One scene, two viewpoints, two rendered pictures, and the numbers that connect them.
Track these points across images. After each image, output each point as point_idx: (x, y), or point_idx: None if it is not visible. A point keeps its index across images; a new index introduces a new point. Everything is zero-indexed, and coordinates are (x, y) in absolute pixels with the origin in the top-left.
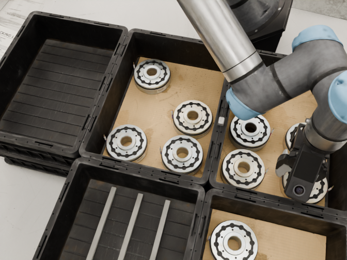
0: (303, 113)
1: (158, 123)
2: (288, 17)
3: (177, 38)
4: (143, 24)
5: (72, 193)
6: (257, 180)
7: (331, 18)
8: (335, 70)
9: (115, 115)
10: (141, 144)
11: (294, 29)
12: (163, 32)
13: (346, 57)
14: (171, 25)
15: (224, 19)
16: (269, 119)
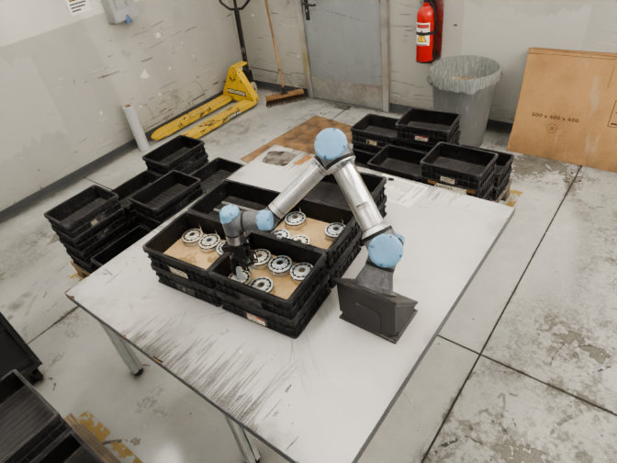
0: (283, 297)
1: (305, 234)
2: (346, 285)
3: (343, 229)
4: (414, 255)
5: (273, 196)
6: None
7: (396, 389)
8: (242, 211)
9: (318, 220)
10: (291, 222)
11: (387, 352)
12: (403, 265)
13: (247, 217)
14: (410, 270)
15: (286, 188)
16: (286, 279)
